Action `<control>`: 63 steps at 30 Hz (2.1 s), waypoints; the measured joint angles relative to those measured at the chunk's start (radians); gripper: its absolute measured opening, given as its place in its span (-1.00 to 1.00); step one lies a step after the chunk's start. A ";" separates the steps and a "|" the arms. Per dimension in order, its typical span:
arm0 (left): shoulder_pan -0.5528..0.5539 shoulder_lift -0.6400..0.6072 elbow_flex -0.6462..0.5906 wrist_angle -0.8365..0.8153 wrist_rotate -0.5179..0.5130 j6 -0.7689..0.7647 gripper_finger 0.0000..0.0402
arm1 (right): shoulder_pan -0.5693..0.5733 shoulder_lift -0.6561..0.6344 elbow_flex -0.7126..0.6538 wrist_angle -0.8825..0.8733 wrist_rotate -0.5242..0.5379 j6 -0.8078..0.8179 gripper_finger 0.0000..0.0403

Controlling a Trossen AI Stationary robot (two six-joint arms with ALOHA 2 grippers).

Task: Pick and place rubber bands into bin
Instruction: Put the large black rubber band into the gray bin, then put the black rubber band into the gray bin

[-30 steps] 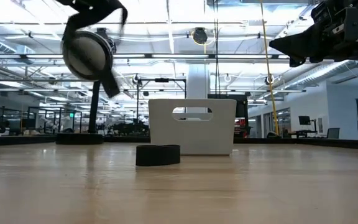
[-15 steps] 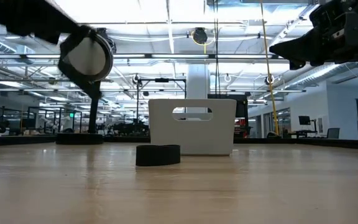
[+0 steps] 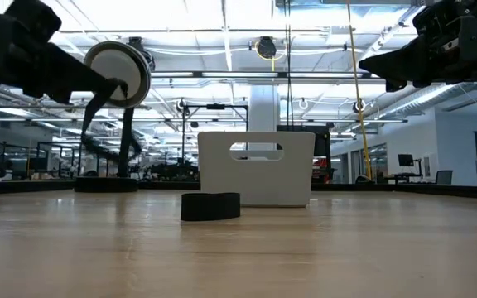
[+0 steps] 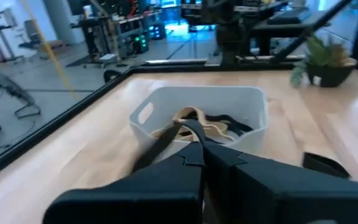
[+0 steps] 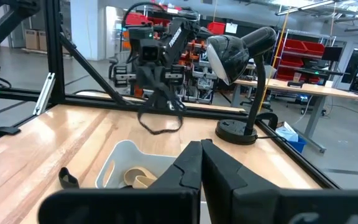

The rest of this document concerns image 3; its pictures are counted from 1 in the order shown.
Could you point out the black lamp pole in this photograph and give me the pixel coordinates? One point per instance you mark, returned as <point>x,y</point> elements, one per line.
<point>125,124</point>

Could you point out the black computer monitor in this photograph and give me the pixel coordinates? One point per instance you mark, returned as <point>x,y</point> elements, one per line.
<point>405,160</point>

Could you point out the grey office chair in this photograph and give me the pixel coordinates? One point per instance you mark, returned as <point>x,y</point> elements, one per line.
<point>444,177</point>

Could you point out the large black rubber band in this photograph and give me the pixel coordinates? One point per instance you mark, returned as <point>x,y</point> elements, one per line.
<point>93,103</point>

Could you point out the small black rubber band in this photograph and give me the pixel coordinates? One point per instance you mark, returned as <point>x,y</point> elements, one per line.
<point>210,207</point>

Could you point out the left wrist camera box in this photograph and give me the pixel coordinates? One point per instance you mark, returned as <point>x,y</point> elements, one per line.
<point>33,18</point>

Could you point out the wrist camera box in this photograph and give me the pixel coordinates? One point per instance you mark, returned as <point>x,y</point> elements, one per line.
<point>439,20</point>
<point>33,18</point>

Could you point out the black metal frame stand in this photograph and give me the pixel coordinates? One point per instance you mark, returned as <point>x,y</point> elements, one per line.
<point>215,107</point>

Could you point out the black round lamp base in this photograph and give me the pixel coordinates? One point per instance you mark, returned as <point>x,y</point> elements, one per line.
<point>105,185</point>

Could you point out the black cart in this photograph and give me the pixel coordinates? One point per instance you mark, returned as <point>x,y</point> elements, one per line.
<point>322,149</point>

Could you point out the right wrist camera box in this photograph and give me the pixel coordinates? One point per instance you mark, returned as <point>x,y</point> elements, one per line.
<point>439,20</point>

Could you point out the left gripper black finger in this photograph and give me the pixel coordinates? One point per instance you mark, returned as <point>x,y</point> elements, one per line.
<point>81,78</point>

